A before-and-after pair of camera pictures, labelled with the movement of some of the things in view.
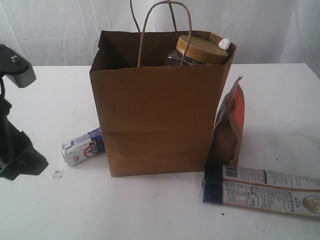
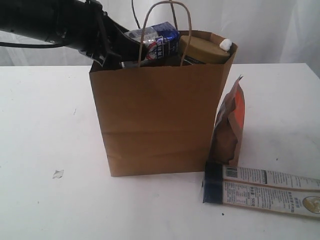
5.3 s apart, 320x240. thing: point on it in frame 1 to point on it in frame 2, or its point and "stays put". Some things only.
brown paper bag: [155, 119] stays put
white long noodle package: [227, 184] stays put
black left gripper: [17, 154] to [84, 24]
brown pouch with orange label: [228, 132] stays put
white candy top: [224, 43] stays put
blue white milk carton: [83, 147] to [162, 43]
